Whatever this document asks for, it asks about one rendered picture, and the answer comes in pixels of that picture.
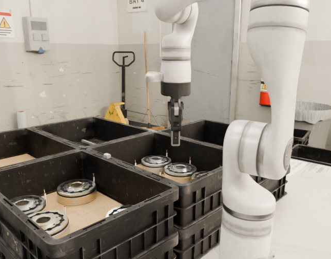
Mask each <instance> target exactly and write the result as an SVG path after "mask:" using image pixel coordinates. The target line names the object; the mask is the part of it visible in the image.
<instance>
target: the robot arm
mask: <svg viewBox="0 0 331 259"><path fill-rule="evenodd" d="M204 1H206V0H155V4H154V12H155V14H156V16H157V18H158V19H159V20H161V21H163V22H165V23H175V25H174V29H173V32H172V34H168V35H166V36H164V37H163V38H162V62H161V72H154V71H149V72H147V74H146V75H145V82H147V83H148V82H152V83H153V82H160V81H161V95H163V96H170V97H171V99H170V100H169V101H168V117H169V122H170V124H171V125H170V138H171V145H172V146H179V145H180V131H181V129H182V127H181V124H182V121H183V109H184V103H183V102H181V97H182V96H189V95H190V94H191V64H190V50H191V40H192V36H193V33H194V29H195V26H196V22H197V18H198V4H197V2H204ZM309 8H310V0H251V6H250V11H249V20H248V28H247V37H246V41H247V47H248V50H249V53H250V55H251V57H252V59H253V62H254V64H255V65H256V67H257V69H258V71H259V73H260V75H261V77H262V79H263V81H264V83H265V86H266V89H267V92H268V95H269V98H270V104H271V123H264V122H257V121H248V120H235V121H233V122H232V123H231V124H230V125H229V126H228V128H227V130H226V133H225V137H224V143H223V175H222V196H223V208H222V221H221V235H220V249H219V259H275V252H274V251H273V250H271V241H272V232H273V227H274V217H275V209H276V200H275V197H274V196H273V195H272V193H271V192H270V191H268V190H266V189H265V188H263V187H262V186H260V185H259V184H258V183H256V182H255V181H254V180H253V179H252V178H251V177H250V175H255V176H259V177H264V178H269V179H275V180H278V179H281V178H283V177H284V175H285V174H286V172H287V170H288V167H289V165H290V158H291V154H292V145H293V134H294V121H295V108H296V96H297V86H298V78H299V72H300V66H301V60H302V55H303V49H304V43H305V37H306V31H307V24H308V17H309ZM249 174H250V175H249Z"/></svg>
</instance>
